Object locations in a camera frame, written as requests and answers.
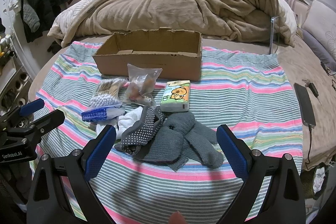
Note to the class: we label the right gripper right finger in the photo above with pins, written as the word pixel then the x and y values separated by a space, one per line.
pixel 284 201

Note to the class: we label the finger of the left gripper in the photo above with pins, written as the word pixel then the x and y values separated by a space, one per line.
pixel 23 111
pixel 41 126

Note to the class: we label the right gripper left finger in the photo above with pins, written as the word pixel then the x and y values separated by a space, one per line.
pixel 48 201

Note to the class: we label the blue white tissue pack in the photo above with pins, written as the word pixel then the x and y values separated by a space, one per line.
pixel 102 114

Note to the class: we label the grey polka dot sock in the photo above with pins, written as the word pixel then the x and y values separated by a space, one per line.
pixel 142 132

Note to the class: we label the cotton swab pack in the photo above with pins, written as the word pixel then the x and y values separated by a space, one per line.
pixel 106 93

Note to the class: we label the white sock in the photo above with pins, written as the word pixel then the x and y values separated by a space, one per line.
pixel 121 123

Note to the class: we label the clear bag of snacks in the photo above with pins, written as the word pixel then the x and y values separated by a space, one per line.
pixel 141 85

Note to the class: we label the grey knitted gloves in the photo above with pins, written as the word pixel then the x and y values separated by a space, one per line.
pixel 180 139

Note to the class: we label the black smartphone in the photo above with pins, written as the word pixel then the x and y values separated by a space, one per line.
pixel 306 108

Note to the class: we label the quilted white duvet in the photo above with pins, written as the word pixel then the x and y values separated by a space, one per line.
pixel 65 18

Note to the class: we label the open cardboard box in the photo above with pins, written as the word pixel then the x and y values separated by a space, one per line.
pixel 177 52

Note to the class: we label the white embroidered pillow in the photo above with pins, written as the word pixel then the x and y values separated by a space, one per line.
pixel 320 22

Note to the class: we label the beige fleece blanket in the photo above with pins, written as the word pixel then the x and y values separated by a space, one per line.
pixel 246 21

